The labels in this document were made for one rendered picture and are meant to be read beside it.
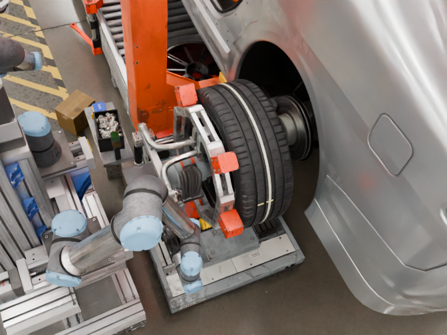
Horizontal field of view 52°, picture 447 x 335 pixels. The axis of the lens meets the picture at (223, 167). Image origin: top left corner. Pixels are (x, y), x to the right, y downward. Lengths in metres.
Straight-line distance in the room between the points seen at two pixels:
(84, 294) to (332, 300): 1.38
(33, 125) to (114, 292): 0.96
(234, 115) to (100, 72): 1.99
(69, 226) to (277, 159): 0.81
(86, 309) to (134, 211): 1.19
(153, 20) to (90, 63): 1.76
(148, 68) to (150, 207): 1.00
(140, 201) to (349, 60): 0.80
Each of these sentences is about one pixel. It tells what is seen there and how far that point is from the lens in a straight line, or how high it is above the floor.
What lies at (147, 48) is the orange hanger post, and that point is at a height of 1.13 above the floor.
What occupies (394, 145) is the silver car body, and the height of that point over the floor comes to 1.49.
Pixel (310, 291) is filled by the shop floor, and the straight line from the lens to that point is 2.79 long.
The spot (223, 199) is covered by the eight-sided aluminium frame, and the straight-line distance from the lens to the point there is 1.81.
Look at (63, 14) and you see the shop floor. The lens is 4.21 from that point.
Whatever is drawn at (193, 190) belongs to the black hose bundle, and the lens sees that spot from 1.78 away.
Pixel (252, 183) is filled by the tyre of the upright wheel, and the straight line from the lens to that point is 1.78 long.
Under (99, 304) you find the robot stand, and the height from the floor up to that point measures 0.21.
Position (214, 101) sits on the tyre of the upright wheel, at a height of 1.17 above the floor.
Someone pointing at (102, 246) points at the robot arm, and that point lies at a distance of 1.46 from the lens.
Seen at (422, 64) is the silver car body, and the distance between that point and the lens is 1.42.
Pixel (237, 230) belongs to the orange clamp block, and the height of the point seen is 0.86.
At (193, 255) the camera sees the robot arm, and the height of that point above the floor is 1.01.
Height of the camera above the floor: 2.52
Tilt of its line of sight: 55 degrees down
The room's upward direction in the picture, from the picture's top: 11 degrees clockwise
